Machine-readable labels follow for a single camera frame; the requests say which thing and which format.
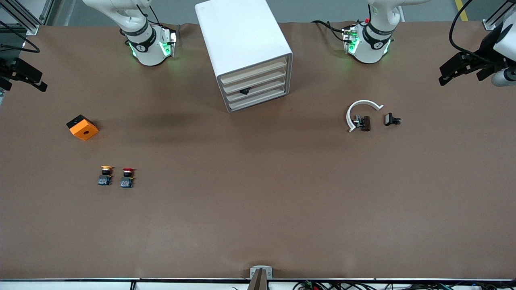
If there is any white drawer with black handle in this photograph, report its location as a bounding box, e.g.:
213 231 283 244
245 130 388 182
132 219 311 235
224 75 288 103

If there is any yellow mushroom push button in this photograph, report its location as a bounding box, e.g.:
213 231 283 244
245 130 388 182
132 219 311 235
98 165 113 186

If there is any red mushroom push button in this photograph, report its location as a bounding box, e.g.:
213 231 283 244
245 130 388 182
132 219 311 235
120 168 136 189

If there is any white drawer cabinet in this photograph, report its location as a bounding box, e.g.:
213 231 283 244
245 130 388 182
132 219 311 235
195 0 293 113

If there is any orange box with black side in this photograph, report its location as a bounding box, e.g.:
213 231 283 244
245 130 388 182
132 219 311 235
66 114 99 141

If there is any white curved plastic clamp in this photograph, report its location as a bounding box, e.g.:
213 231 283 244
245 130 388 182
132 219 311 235
346 99 384 133

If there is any brown table cover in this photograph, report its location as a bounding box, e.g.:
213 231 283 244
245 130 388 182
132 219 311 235
0 22 516 280

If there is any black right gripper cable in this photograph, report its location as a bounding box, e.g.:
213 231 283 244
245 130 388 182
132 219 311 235
0 21 41 54

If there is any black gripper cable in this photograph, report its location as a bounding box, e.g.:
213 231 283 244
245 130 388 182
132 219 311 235
0 21 41 54
449 0 486 62

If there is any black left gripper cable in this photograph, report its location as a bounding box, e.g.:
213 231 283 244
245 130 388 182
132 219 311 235
449 0 486 62

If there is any aluminium frame profile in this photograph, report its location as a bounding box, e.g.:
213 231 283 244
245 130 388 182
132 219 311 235
0 0 55 37
482 0 516 31

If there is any black left arm base cable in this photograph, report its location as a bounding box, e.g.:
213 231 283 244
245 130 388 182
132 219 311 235
311 19 348 43

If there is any black arm base cable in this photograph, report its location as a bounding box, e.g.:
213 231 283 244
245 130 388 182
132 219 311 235
311 19 348 43
135 2 162 25

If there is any black right arm base cable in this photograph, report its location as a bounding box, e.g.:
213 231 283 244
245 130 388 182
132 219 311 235
135 2 162 25

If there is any white table edge rail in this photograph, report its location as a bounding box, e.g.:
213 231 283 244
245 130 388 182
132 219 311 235
0 277 516 290

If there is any black and coloured cable bundle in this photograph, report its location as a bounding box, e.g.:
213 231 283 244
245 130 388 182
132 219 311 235
292 280 516 290

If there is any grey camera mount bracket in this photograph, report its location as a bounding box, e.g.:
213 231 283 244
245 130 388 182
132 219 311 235
247 265 273 290

